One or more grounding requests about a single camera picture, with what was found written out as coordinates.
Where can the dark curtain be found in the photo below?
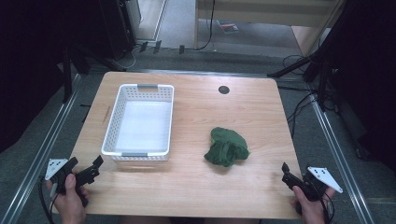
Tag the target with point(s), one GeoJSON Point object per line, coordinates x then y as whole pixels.
{"type": "Point", "coordinates": [28, 62]}
{"type": "Point", "coordinates": [370, 77]}

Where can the metal floor rail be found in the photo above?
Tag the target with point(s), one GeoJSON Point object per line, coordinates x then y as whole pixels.
{"type": "Point", "coordinates": [339, 161]}
{"type": "Point", "coordinates": [37, 155]}

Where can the black metal stand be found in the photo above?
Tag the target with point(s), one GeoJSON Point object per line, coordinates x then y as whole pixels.
{"type": "Point", "coordinates": [67, 77]}

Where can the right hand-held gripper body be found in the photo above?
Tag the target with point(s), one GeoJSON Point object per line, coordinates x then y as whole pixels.
{"type": "Point", "coordinates": [322, 177]}

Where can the black round table grommet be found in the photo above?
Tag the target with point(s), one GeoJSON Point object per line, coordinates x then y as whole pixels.
{"type": "Point", "coordinates": [223, 90]}

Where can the light wooden desk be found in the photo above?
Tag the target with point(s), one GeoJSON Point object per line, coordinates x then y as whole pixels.
{"type": "Point", "coordinates": [264, 9]}

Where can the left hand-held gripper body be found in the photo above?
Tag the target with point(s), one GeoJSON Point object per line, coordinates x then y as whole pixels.
{"type": "Point", "coordinates": [57, 169]}

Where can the person's right hand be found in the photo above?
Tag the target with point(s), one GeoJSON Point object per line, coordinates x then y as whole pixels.
{"type": "Point", "coordinates": [311, 210]}

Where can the magazine with red print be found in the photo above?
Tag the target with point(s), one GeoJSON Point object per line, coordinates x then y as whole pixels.
{"type": "Point", "coordinates": [228, 26]}

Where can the black cabinet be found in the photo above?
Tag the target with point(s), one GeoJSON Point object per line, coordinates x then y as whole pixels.
{"type": "Point", "coordinates": [116, 25]}

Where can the person's left hand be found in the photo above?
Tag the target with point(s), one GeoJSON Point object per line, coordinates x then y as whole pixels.
{"type": "Point", "coordinates": [70, 205]}

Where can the black tripod stand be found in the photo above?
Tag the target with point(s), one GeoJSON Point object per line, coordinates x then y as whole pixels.
{"type": "Point", "coordinates": [299, 63]}

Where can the white plastic basket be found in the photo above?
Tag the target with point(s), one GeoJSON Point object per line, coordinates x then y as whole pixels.
{"type": "Point", "coordinates": [141, 124]}

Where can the green cloth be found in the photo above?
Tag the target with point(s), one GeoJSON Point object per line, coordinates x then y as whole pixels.
{"type": "Point", "coordinates": [226, 146]}

